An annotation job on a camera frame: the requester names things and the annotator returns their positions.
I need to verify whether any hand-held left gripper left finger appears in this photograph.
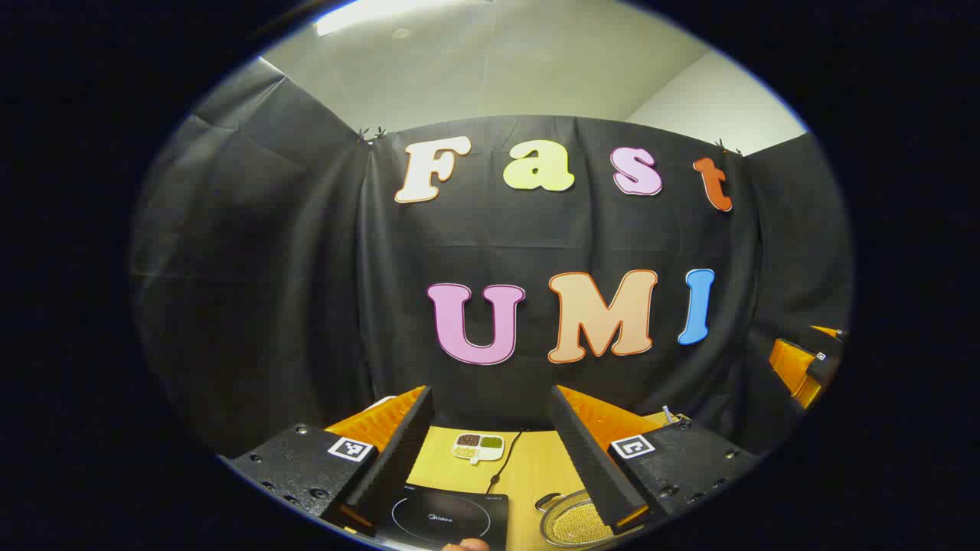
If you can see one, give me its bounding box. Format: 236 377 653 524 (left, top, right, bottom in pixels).
230 386 435 535

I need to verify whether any stainless steel pot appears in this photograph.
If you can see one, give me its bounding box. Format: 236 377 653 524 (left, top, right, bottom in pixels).
534 490 615 549

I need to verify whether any white divided bean dish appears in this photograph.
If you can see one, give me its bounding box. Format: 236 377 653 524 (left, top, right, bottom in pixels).
452 432 506 465

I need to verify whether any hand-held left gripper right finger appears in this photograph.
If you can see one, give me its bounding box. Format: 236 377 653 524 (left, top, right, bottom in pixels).
549 385 759 535

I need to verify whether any black backdrop cloth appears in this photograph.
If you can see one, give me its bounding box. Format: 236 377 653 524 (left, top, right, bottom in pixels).
130 57 854 460

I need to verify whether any black power cable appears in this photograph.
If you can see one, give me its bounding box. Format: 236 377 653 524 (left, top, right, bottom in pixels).
486 429 526 494

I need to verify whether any black induction cooktop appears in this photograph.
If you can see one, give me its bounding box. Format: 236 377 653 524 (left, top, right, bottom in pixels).
375 484 510 551

